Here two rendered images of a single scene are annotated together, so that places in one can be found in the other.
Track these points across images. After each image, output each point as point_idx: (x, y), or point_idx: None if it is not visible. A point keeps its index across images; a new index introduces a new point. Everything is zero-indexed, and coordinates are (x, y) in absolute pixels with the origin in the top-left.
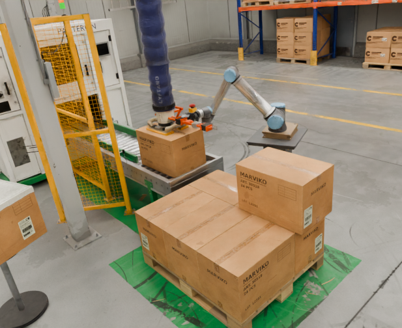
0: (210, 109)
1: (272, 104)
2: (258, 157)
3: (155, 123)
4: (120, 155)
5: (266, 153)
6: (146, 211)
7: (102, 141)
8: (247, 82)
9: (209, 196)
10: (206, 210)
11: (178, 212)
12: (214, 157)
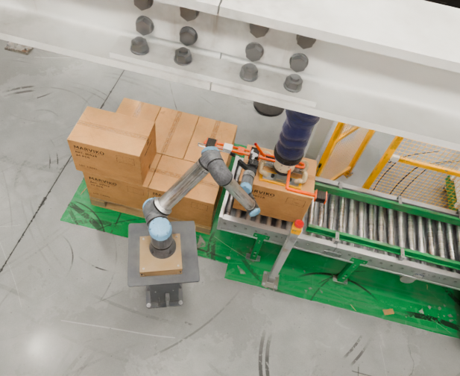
0: (240, 184)
1: (166, 222)
2: (139, 135)
3: (311, 181)
4: (321, 166)
5: (135, 144)
6: (227, 127)
7: (337, 145)
8: (189, 173)
9: (190, 158)
10: (180, 142)
11: (201, 133)
12: (228, 215)
